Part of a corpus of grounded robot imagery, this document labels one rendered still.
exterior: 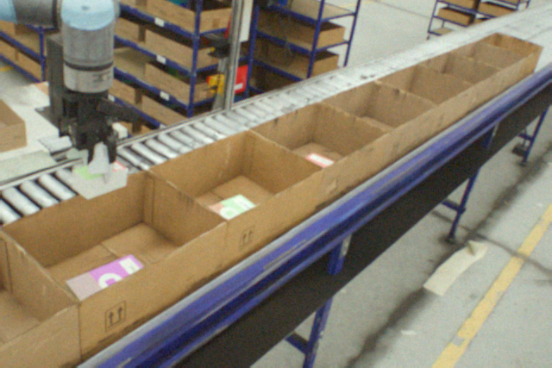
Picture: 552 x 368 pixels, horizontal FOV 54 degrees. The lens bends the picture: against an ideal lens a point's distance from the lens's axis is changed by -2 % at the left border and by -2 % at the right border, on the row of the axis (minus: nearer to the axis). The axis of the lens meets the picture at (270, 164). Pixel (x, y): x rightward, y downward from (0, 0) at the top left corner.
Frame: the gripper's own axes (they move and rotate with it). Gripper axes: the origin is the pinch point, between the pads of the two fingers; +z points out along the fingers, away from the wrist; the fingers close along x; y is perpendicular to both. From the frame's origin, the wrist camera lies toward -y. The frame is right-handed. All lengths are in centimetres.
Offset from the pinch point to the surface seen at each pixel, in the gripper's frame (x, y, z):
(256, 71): -147, -236, 76
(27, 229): -7.8, 13.5, 13.9
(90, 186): 2.7, 4.1, 1.0
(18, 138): -83, -24, 36
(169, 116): -127, -136, 76
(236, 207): 9.9, -35.9, 19.9
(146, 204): -6.7, -18.8, 20.8
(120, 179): 2.8, -3.3, 2.2
